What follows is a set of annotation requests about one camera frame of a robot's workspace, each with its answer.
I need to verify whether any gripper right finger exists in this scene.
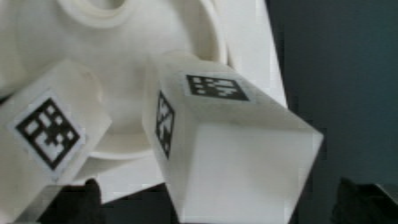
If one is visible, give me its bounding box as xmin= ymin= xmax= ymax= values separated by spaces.
xmin=331 ymin=178 xmax=398 ymax=224

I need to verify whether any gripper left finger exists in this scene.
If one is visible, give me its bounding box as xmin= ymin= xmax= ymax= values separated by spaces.
xmin=24 ymin=179 xmax=107 ymax=224

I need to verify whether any white right barrier wall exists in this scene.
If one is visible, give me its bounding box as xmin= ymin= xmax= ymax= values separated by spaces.
xmin=93 ymin=0 xmax=286 ymax=202

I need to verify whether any white round stool seat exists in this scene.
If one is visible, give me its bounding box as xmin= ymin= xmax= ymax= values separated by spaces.
xmin=0 ymin=0 xmax=228 ymax=160

